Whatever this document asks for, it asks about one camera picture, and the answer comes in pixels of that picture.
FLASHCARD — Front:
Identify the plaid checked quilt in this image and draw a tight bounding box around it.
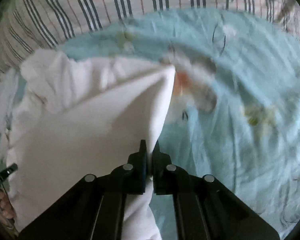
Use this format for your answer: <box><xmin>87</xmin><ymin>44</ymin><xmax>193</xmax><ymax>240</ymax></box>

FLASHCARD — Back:
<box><xmin>0</xmin><ymin>0</ymin><xmax>300</xmax><ymax>74</ymax></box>

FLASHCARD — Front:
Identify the cream white zip hoodie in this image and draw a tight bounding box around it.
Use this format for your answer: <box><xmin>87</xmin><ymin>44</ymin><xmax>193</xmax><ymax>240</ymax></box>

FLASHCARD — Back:
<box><xmin>0</xmin><ymin>49</ymin><xmax>176</xmax><ymax>230</ymax></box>

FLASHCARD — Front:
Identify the teal floral bed sheet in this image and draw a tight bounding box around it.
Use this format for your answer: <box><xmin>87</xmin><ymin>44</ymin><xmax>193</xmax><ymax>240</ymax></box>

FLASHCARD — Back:
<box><xmin>0</xmin><ymin>7</ymin><xmax>300</xmax><ymax>240</ymax></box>

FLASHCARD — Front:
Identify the person's left hand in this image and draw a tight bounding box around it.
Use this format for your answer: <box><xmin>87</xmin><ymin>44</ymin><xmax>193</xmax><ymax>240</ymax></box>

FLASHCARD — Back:
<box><xmin>0</xmin><ymin>189</ymin><xmax>16</xmax><ymax>229</ymax></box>

